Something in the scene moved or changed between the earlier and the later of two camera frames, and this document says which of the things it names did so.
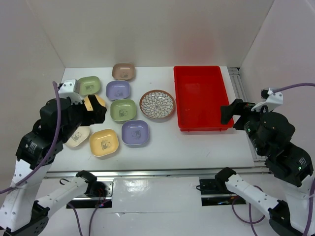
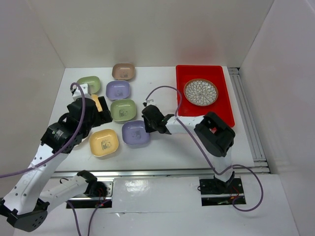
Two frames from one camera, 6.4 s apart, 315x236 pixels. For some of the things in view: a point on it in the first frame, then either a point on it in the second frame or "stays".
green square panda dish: x=123 y=110 stays
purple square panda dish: x=135 y=132 stays
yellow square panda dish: x=103 y=142 stays
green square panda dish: x=89 y=85 stays
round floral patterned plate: x=157 y=104 → x=201 y=92
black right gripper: x=238 y=106 → x=148 y=129
